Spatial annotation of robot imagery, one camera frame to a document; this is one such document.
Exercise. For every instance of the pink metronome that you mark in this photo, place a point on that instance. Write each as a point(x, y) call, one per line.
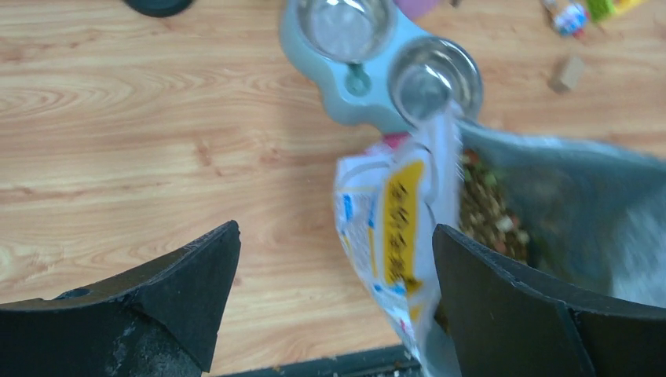
point(414, 9)

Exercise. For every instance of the pet food bag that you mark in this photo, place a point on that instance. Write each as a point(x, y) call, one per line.
point(589, 214)

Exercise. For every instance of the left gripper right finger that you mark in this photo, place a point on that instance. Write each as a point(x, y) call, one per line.
point(508, 319)

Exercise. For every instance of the grey double pet bowl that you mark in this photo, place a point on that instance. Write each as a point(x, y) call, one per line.
point(373, 65)

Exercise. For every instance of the yellow green triangle toy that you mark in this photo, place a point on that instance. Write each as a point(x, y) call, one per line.
point(602, 10)

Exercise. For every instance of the small wooden block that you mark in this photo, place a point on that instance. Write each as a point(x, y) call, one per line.
point(566, 74)

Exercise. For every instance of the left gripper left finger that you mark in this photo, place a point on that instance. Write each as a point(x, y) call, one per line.
point(160, 318)

